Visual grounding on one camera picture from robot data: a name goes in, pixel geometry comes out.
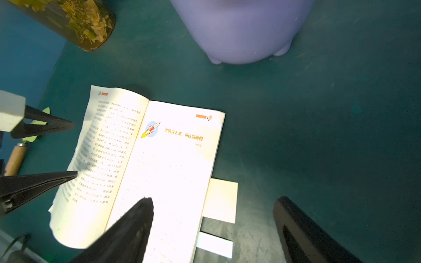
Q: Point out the green trowel wooden handle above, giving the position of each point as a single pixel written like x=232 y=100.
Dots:
x=17 y=156

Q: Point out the potted green plant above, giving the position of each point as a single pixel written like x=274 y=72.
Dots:
x=87 y=24

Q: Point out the light blue sticky note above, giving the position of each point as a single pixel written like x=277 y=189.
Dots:
x=214 y=244

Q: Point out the purple trash bin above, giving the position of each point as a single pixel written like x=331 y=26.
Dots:
x=243 y=32

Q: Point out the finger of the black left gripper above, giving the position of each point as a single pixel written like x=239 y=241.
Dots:
x=18 y=190
x=36 y=123

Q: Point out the science magazine book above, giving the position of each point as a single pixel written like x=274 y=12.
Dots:
x=129 y=148

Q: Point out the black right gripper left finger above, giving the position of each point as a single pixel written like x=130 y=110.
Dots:
x=126 y=240

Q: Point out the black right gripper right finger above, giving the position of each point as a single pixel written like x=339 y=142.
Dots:
x=302 y=240

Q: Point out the yellow sticky note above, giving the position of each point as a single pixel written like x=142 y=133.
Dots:
x=221 y=201

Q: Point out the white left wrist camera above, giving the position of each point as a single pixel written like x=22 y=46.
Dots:
x=12 y=110

